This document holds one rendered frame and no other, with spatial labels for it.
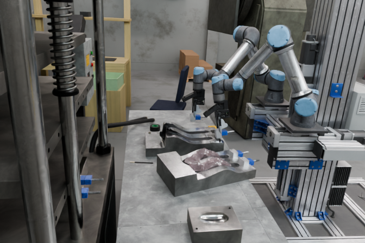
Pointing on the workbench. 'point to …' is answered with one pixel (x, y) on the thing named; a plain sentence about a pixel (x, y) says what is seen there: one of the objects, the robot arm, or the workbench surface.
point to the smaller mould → (214, 225)
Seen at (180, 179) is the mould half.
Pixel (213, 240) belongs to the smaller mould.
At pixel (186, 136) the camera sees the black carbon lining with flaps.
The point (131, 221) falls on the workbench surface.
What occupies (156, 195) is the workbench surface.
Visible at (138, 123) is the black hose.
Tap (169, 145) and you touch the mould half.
